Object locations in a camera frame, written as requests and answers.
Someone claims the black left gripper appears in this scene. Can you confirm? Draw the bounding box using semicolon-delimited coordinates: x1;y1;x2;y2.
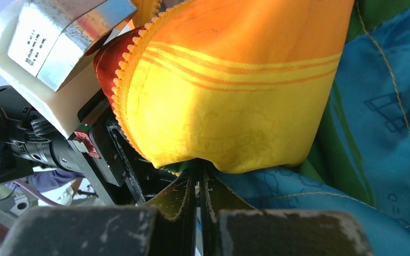
68;91;177;205

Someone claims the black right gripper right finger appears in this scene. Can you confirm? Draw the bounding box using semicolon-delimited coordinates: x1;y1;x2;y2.
199;170;373;255

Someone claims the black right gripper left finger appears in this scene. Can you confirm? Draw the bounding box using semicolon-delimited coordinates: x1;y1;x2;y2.
0;173;196;255

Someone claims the rainbow striped zip jacket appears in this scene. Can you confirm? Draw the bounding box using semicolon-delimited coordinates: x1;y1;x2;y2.
93;1;410;255

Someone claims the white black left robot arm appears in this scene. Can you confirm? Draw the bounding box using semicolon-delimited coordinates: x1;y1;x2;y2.
0;86;194;205

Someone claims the person in purple shirt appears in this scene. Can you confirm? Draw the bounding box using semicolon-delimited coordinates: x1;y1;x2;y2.
19;169;85;193

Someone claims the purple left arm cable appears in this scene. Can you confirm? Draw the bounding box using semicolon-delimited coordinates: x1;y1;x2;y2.
0;178;64;252

